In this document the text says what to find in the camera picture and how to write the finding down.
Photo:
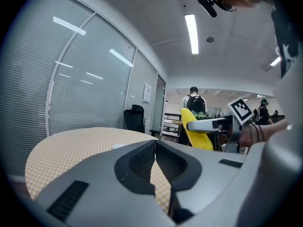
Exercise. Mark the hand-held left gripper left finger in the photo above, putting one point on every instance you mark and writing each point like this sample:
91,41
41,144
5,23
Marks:
99,197

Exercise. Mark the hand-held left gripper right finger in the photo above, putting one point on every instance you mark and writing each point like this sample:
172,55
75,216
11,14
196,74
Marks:
208,171

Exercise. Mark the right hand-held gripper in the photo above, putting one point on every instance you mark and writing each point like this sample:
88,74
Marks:
234,129

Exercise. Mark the yellow corn cob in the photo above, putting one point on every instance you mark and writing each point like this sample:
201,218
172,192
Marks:
188,115

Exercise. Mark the person's right forearm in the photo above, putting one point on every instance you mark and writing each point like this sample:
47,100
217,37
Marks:
272,131

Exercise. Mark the black backpack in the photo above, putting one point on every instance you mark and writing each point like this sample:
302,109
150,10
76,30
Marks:
196,104

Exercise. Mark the round wooden table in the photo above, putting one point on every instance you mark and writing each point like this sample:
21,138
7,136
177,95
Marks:
176,122

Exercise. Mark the black metal railing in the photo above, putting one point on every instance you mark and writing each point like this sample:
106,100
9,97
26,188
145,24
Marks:
169,114

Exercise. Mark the round table with checkered cloth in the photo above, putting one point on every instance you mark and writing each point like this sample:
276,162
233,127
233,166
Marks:
82,145

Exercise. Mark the white paper notice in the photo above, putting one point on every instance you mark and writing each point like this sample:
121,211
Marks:
147,92

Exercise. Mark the black office chair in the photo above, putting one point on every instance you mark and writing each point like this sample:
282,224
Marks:
133,119

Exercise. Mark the round smoke detector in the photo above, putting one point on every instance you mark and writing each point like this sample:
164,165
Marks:
210,39

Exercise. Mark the long ceiling light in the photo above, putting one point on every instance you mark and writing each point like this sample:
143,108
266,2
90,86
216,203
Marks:
192,34

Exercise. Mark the short ceiling light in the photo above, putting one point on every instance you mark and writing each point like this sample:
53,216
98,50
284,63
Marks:
275,61

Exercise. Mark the person's black star-print shirt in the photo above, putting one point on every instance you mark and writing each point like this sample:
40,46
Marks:
285,39

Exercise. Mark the black head camera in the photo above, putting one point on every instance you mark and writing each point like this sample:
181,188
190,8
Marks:
207,2

